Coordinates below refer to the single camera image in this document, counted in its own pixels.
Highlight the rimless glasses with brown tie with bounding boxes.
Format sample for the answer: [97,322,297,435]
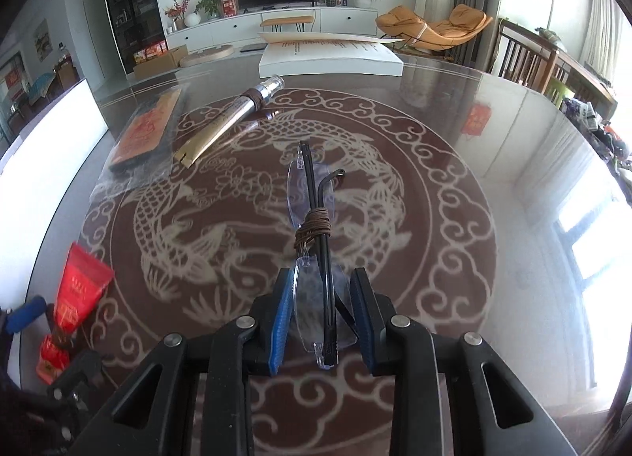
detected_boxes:
[286,140,361,370]

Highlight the white board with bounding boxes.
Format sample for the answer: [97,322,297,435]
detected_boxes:
[0,78,109,180]

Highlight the cardboard box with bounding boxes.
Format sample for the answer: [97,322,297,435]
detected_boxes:
[132,44,189,81]

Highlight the pile of clutter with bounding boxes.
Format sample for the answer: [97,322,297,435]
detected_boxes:
[563,96,632,165]

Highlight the white flat box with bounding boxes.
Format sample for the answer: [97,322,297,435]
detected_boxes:
[258,40,404,78]

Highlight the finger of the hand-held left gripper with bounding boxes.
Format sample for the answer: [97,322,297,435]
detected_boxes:
[0,295,55,336]
[47,350,102,410]

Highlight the red flowers in white vase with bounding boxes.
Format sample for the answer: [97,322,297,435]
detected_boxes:
[164,0,201,32]

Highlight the orange lounge chair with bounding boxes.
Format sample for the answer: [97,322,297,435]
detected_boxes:
[375,4,495,51]

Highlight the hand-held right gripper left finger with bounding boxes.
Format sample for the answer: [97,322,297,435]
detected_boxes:
[74,267,297,456]

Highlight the leafy green potted plant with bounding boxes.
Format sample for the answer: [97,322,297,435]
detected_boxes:
[195,0,228,20]

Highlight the framed wall picture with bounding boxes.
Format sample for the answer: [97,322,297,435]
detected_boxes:
[34,24,53,61]

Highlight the phone case in plastic bag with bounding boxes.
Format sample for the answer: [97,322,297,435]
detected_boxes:
[91,86,191,197]

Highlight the gold and silver tube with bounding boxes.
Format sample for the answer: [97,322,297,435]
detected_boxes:
[173,73,286,168]

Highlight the dark wooden bench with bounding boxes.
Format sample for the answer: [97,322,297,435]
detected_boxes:
[494,18,618,109]

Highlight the red packet bundle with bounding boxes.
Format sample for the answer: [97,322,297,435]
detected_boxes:
[37,241,115,385]

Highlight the orange snack boxes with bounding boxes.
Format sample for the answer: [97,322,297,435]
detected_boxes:
[135,41,167,64]

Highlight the round wooden stool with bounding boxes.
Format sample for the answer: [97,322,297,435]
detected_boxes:
[179,45,234,68]

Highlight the white tv cabinet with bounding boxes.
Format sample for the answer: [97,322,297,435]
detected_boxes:
[165,7,383,54]

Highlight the sheer white curtain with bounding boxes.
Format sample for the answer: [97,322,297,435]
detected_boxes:
[577,0,628,77]

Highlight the dark glass display cabinet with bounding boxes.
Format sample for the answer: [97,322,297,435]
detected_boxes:
[101,0,166,74]

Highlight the wooden stool with hairpin legs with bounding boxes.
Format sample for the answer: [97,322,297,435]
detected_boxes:
[260,15,315,35]

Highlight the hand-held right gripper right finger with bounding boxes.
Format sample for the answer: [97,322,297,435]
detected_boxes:
[350,268,578,456]

